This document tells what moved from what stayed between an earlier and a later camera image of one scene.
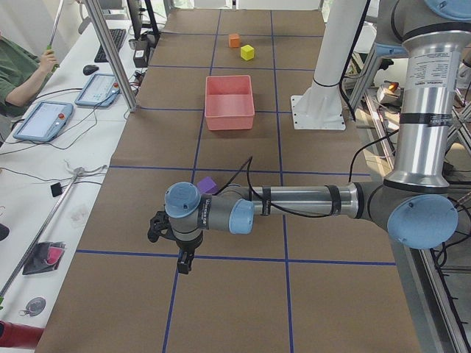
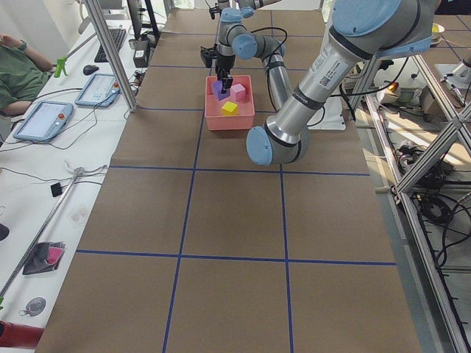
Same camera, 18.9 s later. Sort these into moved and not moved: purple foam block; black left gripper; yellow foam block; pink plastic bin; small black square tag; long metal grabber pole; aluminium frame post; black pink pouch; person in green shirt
Moved: purple foam block; black left gripper; yellow foam block
Not moved: black pink pouch; person in green shirt; aluminium frame post; long metal grabber pole; small black square tag; pink plastic bin
